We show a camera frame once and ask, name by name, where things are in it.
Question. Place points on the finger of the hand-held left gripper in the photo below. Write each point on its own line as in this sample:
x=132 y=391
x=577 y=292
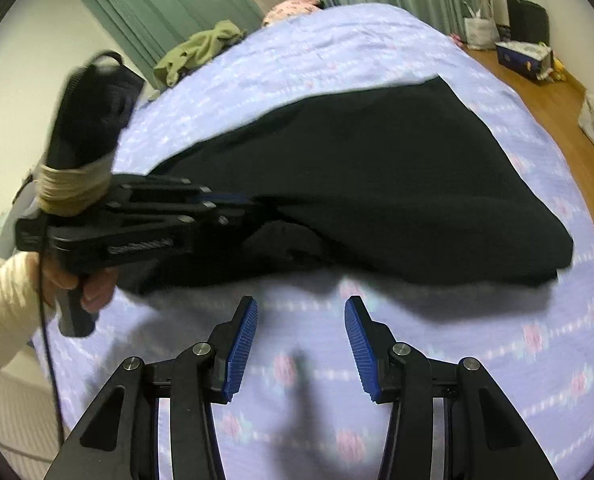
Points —
x=212 y=205

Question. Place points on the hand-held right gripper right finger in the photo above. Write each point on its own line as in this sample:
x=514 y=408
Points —
x=361 y=345

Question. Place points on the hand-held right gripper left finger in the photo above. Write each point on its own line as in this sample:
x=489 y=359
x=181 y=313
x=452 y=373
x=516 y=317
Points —
x=239 y=345

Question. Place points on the black pants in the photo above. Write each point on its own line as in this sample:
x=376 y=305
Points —
x=367 y=180

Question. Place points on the person's left hand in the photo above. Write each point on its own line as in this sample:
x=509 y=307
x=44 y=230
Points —
x=87 y=287

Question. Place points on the purple floral bed blanket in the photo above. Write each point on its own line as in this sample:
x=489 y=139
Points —
x=327 y=240

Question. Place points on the olive green garment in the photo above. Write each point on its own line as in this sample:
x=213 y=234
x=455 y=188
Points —
x=199 y=50

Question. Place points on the pink patterned pillow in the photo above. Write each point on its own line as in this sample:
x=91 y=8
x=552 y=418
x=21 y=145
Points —
x=292 y=9

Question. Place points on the white plastic bag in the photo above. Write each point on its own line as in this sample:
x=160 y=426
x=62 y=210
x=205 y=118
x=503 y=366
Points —
x=479 y=27

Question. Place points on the blue printed box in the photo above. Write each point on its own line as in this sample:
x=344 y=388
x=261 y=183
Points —
x=522 y=57

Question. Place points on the black monitor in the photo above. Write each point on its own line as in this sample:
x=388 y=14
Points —
x=527 y=22

